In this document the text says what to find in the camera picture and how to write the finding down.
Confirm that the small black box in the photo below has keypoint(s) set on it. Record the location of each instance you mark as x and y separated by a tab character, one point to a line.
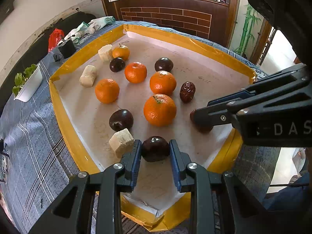
67	48

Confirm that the red plastic bag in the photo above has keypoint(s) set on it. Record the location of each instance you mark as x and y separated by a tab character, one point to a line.
54	38

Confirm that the brick pattern wooden cabinet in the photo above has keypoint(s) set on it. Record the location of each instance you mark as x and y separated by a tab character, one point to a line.
203	18

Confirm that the yellow rimmed tray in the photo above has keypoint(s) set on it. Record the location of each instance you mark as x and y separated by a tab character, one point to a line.
84	120

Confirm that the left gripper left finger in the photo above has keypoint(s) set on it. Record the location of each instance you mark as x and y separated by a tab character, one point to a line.
119	178

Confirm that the white cylinder piece left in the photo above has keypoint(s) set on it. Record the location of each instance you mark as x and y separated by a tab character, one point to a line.
88	76

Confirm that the white cylinder piece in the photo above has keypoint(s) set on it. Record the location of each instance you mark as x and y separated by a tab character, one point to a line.
105	53
88	76

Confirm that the blue plaid tablecloth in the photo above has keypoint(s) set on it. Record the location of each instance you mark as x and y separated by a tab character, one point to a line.
41	164

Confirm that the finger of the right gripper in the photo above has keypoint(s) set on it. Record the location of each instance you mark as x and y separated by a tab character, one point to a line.
240	95
216	115

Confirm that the red date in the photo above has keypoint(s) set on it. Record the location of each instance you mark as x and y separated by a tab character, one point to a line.
201	128
187	92

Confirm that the dark plum cloth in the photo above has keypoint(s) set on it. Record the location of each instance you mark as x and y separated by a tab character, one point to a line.
164	64

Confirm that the dark plum front tray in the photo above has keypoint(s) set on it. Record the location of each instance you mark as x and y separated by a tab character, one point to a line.
121	119

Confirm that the black sofa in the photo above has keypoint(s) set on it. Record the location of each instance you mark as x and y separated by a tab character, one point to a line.
39	50

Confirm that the white cylinder piece far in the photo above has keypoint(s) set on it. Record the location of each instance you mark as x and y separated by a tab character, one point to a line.
105	53

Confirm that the orange with stem far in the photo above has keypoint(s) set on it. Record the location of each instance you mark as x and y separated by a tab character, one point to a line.
121	51

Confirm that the dark blue sleeve forearm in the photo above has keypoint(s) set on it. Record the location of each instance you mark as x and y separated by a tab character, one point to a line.
291	198

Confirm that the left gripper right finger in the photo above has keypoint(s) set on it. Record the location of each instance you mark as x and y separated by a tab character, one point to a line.
192	177

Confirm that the white green work gloves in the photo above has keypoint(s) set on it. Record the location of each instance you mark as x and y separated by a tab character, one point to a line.
76	35

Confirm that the dark plum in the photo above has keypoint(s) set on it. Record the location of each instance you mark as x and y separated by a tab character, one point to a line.
155	149

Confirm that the dark plum far tray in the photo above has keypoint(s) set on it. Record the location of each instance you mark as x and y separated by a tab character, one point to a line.
117	64

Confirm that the dark plum tray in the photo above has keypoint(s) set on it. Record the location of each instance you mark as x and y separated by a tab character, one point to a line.
121	119
117	64

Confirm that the white bowl with greens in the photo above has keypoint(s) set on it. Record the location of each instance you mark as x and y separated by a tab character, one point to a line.
27	83

